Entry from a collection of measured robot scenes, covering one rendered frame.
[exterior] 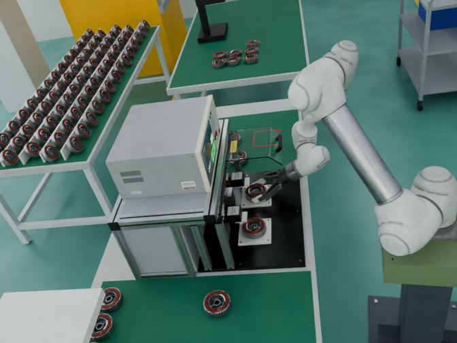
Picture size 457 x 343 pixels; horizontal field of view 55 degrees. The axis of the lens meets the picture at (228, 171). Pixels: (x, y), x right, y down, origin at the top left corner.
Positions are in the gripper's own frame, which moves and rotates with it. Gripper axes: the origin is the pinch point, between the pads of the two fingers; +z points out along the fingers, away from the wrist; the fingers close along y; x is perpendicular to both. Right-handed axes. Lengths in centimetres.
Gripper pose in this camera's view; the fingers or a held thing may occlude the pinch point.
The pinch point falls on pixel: (256, 192)
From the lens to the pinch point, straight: 222.9
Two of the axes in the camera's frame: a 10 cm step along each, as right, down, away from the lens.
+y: 0.8, -6.3, 7.7
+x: -6.5, -6.2, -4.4
